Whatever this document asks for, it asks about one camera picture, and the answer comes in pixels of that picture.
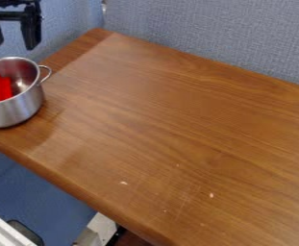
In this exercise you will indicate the white appliance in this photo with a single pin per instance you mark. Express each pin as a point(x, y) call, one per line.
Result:
point(11, 237)

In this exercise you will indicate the metal pot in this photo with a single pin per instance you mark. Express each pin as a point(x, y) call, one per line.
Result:
point(27, 77)

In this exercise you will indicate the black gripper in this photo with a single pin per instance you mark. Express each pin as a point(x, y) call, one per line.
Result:
point(26, 10)

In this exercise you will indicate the white table leg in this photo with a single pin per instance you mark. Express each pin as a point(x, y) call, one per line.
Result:
point(98, 232)

